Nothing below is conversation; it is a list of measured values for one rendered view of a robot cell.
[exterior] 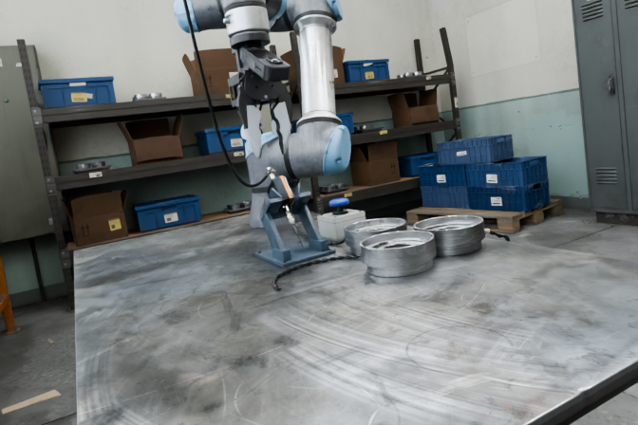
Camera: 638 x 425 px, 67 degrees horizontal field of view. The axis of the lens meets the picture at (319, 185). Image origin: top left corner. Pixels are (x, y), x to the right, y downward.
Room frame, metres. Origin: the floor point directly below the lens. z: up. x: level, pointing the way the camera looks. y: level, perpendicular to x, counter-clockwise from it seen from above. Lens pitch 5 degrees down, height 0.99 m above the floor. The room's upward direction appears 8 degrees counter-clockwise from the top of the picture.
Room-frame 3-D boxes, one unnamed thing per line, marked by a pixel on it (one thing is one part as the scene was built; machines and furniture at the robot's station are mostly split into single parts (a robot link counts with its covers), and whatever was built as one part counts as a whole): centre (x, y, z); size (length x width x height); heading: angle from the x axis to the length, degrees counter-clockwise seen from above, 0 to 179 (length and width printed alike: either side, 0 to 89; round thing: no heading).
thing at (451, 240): (0.73, -0.19, 0.82); 0.10 x 0.10 x 0.04
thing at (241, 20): (0.87, 0.09, 1.21); 0.08 x 0.08 x 0.05
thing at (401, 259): (0.66, -0.10, 0.82); 0.10 x 0.10 x 0.04
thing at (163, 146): (4.10, 1.34, 1.19); 0.52 x 0.42 x 0.38; 117
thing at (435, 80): (5.13, -0.68, 1.00); 1.92 x 0.57 x 2.00; 117
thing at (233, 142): (4.41, 0.75, 1.11); 0.52 x 0.38 x 0.22; 117
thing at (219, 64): (4.38, 0.75, 1.70); 0.56 x 0.36 x 0.39; 112
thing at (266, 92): (0.88, 0.09, 1.13); 0.09 x 0.08 x 0.12; 29
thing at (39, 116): (4.16, 1.24, 1.00); 1.92 x 0.57 x 2.00; 117
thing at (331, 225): (0.94, -0.03, 0.82); 0.08 x 0.07 x 0.05; 27
